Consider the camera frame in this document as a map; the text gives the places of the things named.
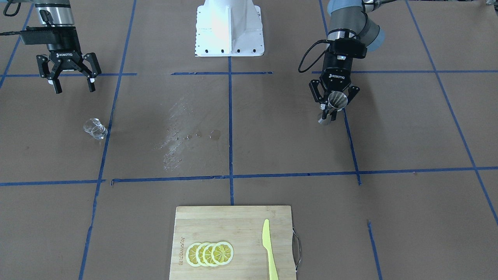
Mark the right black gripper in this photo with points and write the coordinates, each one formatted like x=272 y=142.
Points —
x=67 y=55

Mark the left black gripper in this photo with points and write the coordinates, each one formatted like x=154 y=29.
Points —
x=335 y=70

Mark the steel double jigger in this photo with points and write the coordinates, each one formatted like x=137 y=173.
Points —
x=336 y=102

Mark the clear glass shaker cup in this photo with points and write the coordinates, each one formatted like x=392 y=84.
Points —
x=95 y=128

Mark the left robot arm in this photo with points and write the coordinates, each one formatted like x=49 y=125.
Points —
x=352 y=34

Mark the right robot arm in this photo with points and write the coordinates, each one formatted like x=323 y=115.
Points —
x=51 y=13

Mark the yellow plastic knife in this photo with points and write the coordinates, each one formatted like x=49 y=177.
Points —
x=267 y=244

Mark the bamboo cutting board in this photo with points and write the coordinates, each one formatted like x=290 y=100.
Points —
x=242 y=227

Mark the lemon slice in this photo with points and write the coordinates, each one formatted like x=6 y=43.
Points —
x=207 y=255
x=192 y=254
x=199 y=254
x=222 y=253

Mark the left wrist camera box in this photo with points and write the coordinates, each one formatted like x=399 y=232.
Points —
x=348 y=47

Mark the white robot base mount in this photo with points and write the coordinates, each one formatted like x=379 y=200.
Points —
x=229 y=28

